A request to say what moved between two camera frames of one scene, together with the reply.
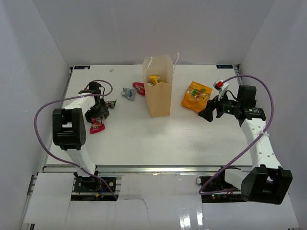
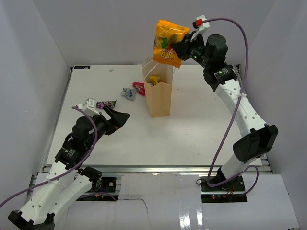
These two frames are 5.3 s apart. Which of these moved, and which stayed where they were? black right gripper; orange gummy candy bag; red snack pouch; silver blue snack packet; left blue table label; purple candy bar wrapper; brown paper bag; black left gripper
Moved: black right gripper; orange gummy candy bag; black left gripper
Stayed: left blue table label; purple candy bar wrapper; silver blue snack packet; red snack pouch; brown paper bag
